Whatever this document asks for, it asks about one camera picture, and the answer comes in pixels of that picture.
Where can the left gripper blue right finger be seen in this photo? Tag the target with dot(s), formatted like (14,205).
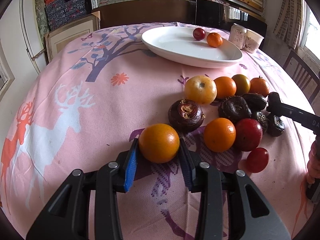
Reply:
(186,164)

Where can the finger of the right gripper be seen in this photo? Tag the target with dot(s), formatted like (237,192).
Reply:
(306,119)

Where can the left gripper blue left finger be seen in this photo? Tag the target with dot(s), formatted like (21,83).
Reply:
(130,165)

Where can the person right hand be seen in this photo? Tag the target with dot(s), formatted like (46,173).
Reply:
(313,165)

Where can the small dark water chestnut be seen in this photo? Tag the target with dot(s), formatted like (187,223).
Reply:
(261,118)

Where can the large red plum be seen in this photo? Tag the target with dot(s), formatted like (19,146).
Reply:
(249,134)

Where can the greenish orange tangerine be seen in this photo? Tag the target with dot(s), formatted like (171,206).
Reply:
(243,84)

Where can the orange tangerine behind finger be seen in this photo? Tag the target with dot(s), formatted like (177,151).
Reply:
(219,135)

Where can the wooden chair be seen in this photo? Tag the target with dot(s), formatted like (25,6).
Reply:
(303,76)

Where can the orange tangerine in row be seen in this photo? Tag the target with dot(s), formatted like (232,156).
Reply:
(226,87)

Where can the small red plum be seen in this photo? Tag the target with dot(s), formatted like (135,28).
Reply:
(257,160)

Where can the white paper cup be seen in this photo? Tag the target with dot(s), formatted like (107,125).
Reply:
(253,41)

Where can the pink printed tablecloth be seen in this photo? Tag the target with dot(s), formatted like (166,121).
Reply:
(97,95)

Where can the white beverage can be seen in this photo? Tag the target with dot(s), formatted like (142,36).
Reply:
(238,35)

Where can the window right side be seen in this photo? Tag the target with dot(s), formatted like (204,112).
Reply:
(310,31)

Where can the curtain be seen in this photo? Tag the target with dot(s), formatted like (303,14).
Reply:
(289,22)

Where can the orange tangerine on plate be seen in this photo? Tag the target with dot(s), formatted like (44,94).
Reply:
(214,40)

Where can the red plum on plate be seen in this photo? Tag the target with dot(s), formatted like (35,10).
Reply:
(199,34)

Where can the white oval plate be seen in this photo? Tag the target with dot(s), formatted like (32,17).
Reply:
(178,44)

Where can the dark brown cabinet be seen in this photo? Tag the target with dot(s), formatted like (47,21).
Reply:
(146,11)

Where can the white door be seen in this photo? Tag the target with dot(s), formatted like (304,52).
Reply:
(20,35)

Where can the blue patterned boxes stack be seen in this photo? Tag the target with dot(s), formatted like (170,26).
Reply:
(61,12)

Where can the window with white frame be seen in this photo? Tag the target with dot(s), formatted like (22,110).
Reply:
(7,76)

